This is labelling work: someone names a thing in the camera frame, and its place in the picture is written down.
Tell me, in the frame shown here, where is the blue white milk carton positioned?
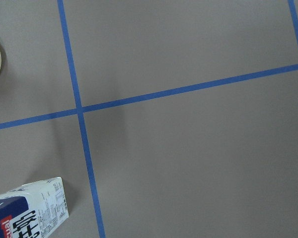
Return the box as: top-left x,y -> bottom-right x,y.
0,177 -> 69,238

